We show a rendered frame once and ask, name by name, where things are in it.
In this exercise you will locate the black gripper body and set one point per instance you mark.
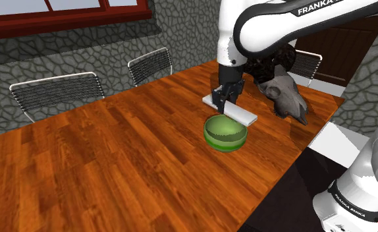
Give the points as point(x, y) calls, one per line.
point(230, 74)

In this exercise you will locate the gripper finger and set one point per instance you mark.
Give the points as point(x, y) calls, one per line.
point(235, 93)
point(219, 99)

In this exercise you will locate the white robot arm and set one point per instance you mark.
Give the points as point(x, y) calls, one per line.
point(263, 32)

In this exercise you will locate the white flat rectangular slab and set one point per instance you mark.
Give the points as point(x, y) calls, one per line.
point(243, 114)

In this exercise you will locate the green bowl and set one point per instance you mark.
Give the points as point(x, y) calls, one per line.
point(225, 130)

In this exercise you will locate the grey animal skull figure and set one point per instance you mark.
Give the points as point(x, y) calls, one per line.
point(288, 96)

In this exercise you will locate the white-framed black mesh chair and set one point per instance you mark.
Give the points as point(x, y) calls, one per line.
point(306, 64)
point(150, 64)
point(55, 91)

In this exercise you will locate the dark brown door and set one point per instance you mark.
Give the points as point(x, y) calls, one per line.
point(343, 48)

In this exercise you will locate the brown wooden table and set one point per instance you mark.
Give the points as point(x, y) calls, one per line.
point(112, 154)

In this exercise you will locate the red-framed window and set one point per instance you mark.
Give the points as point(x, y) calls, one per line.
point(63, 21)

